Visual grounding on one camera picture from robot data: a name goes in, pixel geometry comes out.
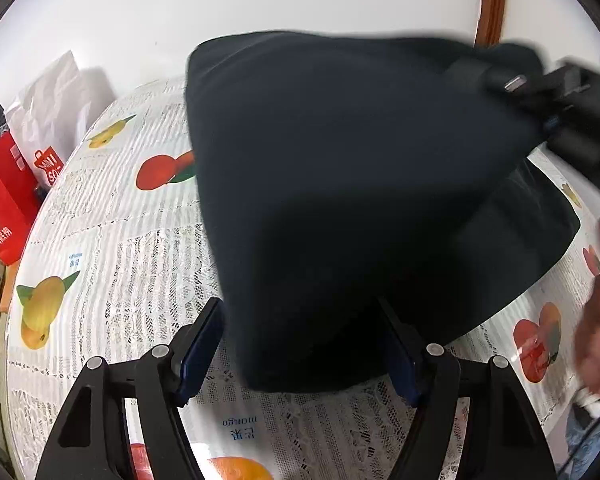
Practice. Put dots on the black sweatshirt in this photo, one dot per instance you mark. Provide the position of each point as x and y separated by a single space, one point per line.
357 192

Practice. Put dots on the white Miniso plastic bag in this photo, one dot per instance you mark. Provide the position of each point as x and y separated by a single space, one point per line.
50 117

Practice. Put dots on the red paper shopping bag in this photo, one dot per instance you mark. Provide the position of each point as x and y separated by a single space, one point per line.
19 203

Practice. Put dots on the brown wooden door frame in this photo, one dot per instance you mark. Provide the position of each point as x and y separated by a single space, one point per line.
490 22

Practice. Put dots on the fruit print lace tablecloth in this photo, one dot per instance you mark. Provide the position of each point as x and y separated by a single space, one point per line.
139 268

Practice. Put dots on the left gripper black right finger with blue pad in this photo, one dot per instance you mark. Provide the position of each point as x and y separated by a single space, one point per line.
482 403

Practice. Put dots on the blue sleeve forearm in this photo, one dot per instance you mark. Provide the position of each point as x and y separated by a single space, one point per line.
582 415

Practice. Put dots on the wooden bedside cabinet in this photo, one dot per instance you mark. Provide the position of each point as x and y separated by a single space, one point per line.
8 286

